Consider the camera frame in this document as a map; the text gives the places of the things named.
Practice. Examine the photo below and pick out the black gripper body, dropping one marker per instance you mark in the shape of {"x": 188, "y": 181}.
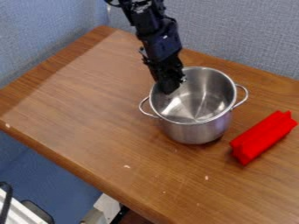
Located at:
{"x": 162, "y": 45}

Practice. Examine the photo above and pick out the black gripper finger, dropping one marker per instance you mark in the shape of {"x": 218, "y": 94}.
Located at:
{"x": 168, "y": 85}

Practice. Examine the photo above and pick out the metal pot with handles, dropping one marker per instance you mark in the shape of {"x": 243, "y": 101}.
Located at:
{"x": 194, "y": 115}

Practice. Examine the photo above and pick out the red block object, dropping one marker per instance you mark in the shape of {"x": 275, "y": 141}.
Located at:
{"x": 253, "y": 142}

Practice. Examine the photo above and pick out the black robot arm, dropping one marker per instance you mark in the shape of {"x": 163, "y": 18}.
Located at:
{"x": 140, "y": 11}

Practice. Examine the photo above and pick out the white table support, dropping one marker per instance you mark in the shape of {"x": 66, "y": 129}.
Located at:
{"x": 104, "y": 211}

